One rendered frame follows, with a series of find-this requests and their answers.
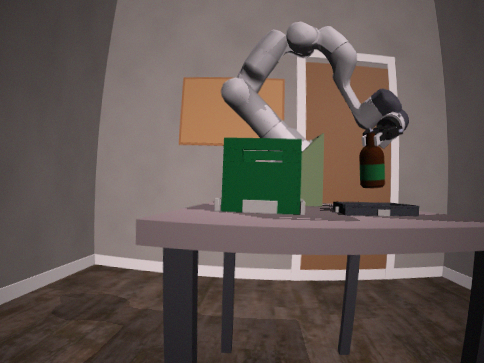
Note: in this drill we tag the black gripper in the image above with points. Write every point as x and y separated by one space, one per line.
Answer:
385 134

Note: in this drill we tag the brown bottle with green label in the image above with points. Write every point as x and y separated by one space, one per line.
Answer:
372 167

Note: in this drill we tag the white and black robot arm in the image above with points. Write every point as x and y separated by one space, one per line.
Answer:
246 102

